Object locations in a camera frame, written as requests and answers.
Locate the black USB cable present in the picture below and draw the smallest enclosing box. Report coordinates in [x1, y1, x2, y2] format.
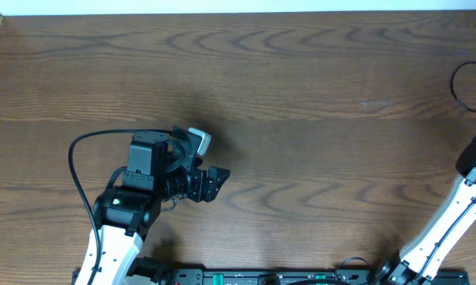
[450, 61, 476, 120]

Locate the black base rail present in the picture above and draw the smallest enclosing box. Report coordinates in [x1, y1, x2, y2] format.
[71, 256, 470, 285]

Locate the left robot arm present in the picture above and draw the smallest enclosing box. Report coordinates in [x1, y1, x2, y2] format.
[68, 127, 230, 284]

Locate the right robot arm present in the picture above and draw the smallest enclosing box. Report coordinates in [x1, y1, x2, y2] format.
[373, 139, 476, 285]

